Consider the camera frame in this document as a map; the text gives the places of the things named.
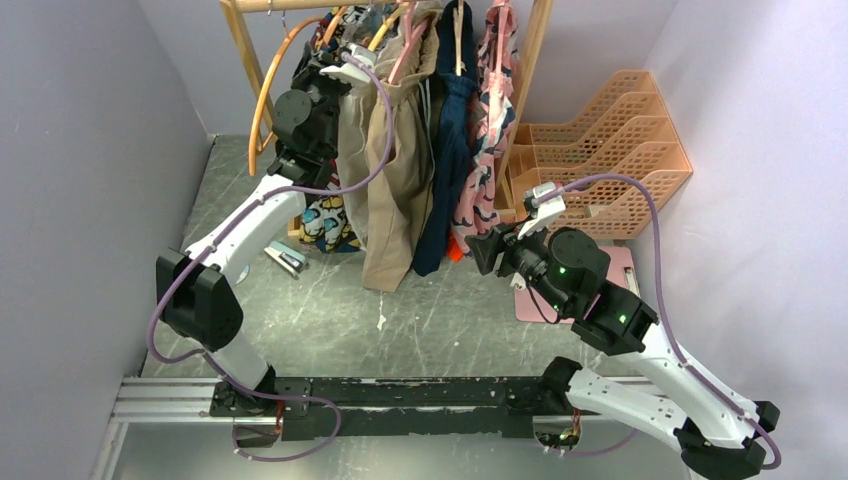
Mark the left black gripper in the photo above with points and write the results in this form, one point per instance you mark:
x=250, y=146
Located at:
x=309, y=73

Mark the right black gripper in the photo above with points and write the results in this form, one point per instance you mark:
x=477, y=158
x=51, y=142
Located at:
x=504, y=237

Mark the comic print shorts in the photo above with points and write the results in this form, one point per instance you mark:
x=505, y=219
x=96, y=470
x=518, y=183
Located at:
x=324, y=223

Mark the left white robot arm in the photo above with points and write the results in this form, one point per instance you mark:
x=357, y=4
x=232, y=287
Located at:
x=194, y=287

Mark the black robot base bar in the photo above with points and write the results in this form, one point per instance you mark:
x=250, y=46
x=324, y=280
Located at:
x=511, y=406

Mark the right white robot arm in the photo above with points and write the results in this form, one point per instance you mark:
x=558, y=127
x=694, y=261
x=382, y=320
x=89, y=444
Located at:
x=717, y=433

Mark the white hanging garment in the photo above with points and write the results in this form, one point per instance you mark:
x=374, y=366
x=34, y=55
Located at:
x=352, y=167

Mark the orange cloth on table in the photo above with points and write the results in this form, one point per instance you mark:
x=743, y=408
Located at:
x=454, y=252

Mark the beige hanging garment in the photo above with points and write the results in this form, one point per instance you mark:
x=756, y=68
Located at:
x=399, y=196

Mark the navy hanging garment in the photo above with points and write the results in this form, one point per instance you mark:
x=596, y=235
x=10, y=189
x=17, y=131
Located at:
x=456, y=70

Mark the orange plastic file organizer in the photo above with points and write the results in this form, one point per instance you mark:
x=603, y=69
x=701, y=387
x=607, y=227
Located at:
x=624, y=129

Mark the pink floral hanging garment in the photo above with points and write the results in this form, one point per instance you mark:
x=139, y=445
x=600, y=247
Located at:
x=495, y=117

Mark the wooden clothes rack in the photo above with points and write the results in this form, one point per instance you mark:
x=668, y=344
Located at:
x=260, y=80

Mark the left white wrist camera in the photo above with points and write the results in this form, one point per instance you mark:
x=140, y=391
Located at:
x=356, y=64

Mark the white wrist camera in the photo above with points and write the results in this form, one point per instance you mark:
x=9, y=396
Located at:
x=544, y=204
x=356, y=64

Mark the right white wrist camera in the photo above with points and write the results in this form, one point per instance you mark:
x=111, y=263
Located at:
x=544, y=204

